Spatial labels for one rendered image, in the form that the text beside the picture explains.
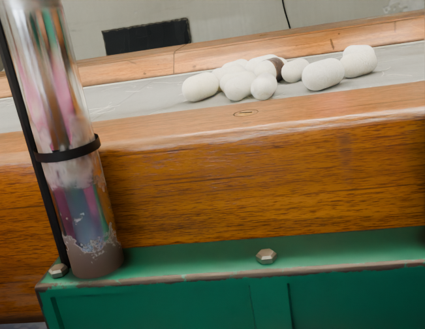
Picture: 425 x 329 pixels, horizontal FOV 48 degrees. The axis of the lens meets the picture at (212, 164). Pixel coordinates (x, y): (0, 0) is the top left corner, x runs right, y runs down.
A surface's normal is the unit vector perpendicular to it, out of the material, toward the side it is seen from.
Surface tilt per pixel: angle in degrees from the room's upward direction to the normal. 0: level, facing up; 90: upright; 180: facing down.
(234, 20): 90
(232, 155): 90
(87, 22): 91
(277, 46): 45
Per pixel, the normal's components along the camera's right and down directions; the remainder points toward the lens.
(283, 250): -0.15, -0.93
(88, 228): 0.33, 0.26
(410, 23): -0.19, -0.42
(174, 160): -0.12, 0.34
